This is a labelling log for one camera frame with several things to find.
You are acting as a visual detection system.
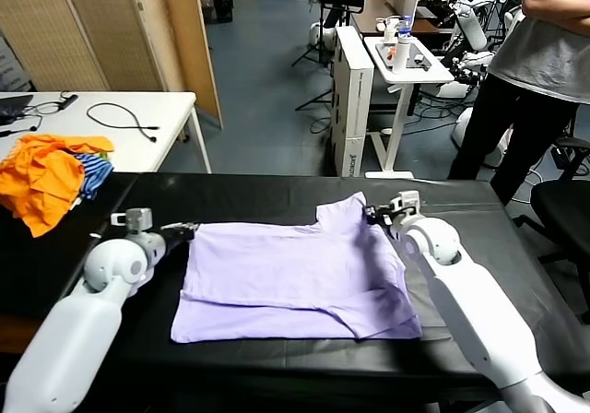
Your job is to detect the white standing desk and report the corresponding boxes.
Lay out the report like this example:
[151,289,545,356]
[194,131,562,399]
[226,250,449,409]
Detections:
[362,36,455,179]

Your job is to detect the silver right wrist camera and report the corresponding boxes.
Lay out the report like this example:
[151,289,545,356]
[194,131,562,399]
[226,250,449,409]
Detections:
[390,190,423,217]

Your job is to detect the thick black cable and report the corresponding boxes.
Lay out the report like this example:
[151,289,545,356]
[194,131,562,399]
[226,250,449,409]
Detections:
[86,102,161,145]

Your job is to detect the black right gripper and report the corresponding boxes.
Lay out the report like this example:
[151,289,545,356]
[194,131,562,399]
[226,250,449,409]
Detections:
[362,204,403,237]

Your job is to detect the small white container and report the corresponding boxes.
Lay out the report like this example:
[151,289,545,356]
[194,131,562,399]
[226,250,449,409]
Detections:
[381,16,400,44]

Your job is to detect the white humanoid robot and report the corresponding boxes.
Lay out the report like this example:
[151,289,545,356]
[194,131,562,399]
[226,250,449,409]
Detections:
[449,0,526,53]

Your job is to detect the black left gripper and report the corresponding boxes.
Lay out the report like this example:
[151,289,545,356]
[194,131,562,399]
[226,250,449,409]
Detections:
[159,221,200,254]

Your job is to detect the black bin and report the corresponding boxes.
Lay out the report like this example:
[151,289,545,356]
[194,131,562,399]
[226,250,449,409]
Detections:
[213,0,235,25]

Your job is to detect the person in grey shirt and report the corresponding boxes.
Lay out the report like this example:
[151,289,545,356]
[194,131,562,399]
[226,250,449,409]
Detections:
[446,0,590,207]

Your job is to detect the black office chair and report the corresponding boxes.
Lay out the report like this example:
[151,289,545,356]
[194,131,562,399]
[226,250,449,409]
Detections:
[511,136,590,326]

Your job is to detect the black tripod stand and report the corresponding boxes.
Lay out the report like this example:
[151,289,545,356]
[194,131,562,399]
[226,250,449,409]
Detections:
[291,7,336,113]

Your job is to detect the white tumbler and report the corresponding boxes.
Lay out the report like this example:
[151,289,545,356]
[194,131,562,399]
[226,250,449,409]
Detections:
[390,37,410,76]

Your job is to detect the wooden partition screen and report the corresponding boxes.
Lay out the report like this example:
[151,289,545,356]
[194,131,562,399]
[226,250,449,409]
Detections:
[0,0,225,131]

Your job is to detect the brown wooden desk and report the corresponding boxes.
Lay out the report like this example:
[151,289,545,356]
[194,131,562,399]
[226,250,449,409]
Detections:
[349,0,455,37]

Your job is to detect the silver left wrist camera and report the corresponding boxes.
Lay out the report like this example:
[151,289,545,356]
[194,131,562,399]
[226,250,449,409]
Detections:
[110,207,154,233]

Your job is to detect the bare person forearm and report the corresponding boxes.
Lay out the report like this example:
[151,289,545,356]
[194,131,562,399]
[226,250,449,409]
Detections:
[520,0,590,32]

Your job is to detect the black laptop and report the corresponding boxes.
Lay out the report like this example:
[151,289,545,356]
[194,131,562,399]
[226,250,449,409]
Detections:
[0,93,36,127]

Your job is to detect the small white robot base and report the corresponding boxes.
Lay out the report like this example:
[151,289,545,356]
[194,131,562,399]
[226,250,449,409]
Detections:
[308,21,337,48]

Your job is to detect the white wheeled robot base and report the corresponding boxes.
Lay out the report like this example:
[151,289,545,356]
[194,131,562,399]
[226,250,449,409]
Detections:
[435,51,515,170]

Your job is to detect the white table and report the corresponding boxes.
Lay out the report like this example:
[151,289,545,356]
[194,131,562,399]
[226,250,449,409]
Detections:
[0,90,213,174]

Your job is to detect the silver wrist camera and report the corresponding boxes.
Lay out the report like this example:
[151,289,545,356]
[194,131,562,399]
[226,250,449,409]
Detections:
[390,190,423,217]
[110,207,154,233]

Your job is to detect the blue striped garment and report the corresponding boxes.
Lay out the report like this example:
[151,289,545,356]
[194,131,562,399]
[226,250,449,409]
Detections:
[73,151,115,201]

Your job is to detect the tall white cardboard box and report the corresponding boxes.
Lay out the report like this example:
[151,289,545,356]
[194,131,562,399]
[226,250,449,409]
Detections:
[329,26,375,178]

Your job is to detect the orange garment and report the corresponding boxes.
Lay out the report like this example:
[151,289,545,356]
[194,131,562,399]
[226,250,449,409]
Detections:
[0,134,115,239]

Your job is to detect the thin black cable with dongle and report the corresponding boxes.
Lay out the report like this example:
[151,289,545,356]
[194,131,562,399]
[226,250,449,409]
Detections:
[0,92,79,137]

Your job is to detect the grey tray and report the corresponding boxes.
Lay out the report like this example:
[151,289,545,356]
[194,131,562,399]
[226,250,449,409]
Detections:
[374,42,433,72]

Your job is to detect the lavender t-shirt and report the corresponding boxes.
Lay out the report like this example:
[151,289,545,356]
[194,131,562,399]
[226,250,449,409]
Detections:
[170,191,423,343]

